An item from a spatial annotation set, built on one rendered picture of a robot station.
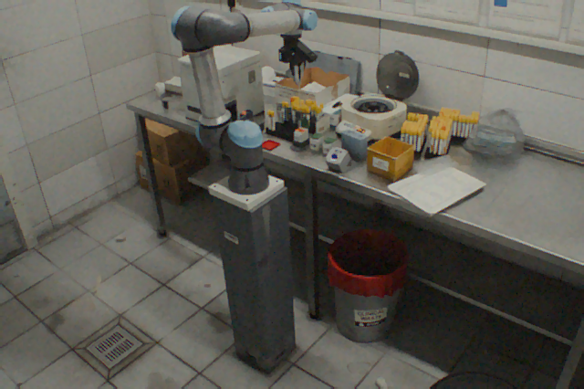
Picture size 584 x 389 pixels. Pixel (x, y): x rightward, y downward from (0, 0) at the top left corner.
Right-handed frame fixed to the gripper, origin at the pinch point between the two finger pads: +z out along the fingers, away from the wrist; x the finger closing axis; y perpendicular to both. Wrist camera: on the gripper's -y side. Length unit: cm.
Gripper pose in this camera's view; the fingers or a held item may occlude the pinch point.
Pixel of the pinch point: (298, 81)
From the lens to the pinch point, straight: 225.6
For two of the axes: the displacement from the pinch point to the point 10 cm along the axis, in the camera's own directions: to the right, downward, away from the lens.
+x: -6.2, 4.4, -6.5
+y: -7.9, -3.0, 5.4
